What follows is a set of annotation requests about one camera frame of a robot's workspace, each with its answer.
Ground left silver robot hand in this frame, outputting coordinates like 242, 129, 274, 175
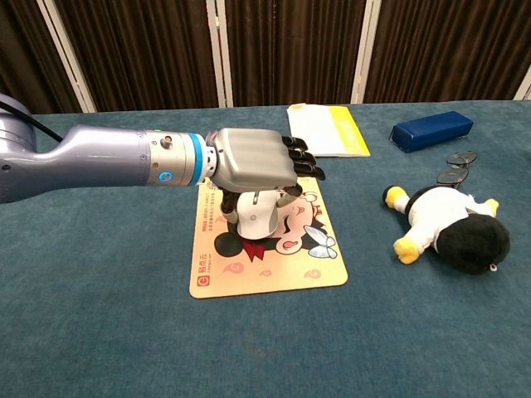
205, 127, 327, 225

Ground white computer mouse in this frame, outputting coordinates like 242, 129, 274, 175
234, 189, 280, 240

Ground yellow cartoon mouse pad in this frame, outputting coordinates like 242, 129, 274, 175
188, 166, 349, 299

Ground white and yellow notebook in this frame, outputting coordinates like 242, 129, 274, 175
286, 103, 372, 160

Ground brown folding screen panel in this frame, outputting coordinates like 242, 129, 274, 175
0, 0, 97, 115
355, 0, 531, 104
513, 70, 531, 102
215, 0, 374, 109
41, 0, 227, 114

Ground blue glasses case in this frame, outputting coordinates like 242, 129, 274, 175
388, 110, 475, 153

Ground black-rimmed eyeglasses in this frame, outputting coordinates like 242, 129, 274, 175
436, 150, 479, 190

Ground blue velvet table cover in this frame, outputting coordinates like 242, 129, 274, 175
0, 98, 531, 398

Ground black and white penguin plush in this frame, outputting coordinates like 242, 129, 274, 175
382, 184, 512, 275

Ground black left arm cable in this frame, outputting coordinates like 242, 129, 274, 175
0, 99, 66, 143

